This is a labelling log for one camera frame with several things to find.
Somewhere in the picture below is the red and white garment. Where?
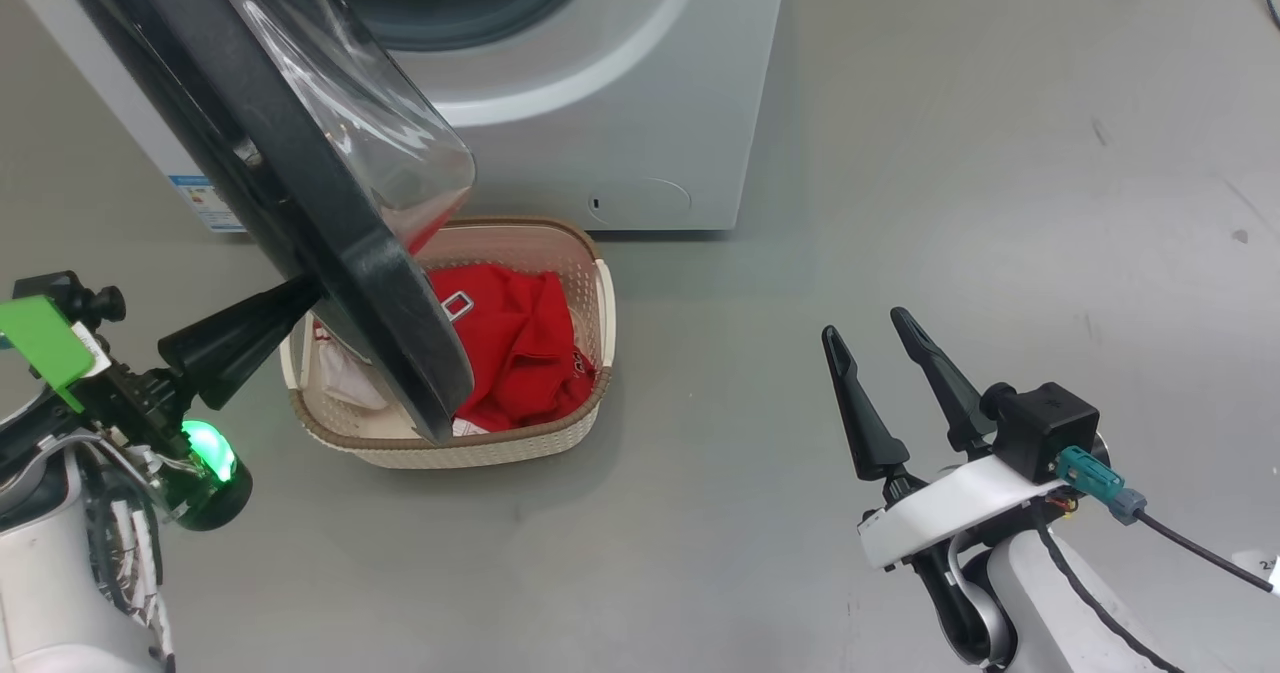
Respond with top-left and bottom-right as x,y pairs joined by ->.
312,261 -> 599,437

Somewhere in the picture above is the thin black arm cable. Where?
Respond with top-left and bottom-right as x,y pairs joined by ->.
1035,523 -> 1181,673

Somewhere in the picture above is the black white braided cable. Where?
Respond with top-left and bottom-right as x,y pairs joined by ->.
88,448 -> 176,673

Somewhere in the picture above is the black camera cable teal plug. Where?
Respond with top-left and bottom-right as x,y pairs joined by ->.
1055,445 -> 1280,594

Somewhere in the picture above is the black round washer door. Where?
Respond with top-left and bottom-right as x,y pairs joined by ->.
45,0 -> 477,446

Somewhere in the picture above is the cream basket with brown rim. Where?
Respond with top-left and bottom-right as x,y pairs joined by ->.
280,216 -> 616,470

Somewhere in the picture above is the white front-load washing machine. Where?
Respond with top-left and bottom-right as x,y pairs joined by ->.
0,0 -> 791,234

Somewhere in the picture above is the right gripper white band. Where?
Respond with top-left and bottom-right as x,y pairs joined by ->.
822,307 -> 1066,569

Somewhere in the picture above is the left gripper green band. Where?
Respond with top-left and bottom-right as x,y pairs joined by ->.
0,273 -> 323,532

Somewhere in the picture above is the round drain filter cover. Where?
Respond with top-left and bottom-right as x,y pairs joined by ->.
587,177 -> 692,226

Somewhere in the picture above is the blue energy label sticker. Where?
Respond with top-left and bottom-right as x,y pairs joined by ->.
168,173 -> 246,233

